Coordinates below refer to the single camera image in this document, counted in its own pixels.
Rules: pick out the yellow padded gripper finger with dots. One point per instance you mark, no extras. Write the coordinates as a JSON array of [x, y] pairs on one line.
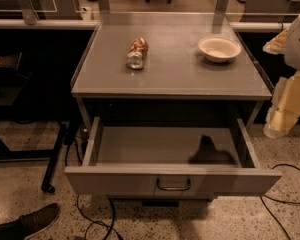
[[284, 112]]

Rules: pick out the grey top drawer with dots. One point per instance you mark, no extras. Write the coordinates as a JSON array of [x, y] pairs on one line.
[[170, 163]]

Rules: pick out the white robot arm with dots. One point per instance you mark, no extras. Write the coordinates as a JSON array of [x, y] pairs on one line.
[[287, 43]]

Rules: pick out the grey drawer cabinet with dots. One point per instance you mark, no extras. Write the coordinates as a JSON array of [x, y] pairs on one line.
[[177, 87]]

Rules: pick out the white bowl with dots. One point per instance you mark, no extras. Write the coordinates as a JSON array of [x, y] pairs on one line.
[[219, 49]]

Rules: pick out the crushed orange soda can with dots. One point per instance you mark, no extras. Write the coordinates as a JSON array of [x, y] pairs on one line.
[[137, 53]]

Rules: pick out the dark shoe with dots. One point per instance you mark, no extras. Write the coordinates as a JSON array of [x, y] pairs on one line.
[[30, 224]]

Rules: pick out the black side table frame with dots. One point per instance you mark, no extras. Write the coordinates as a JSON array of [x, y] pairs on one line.
[[12, 83]]

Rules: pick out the white horizontal rail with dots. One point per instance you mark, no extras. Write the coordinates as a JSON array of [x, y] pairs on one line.
[[91, 25]]

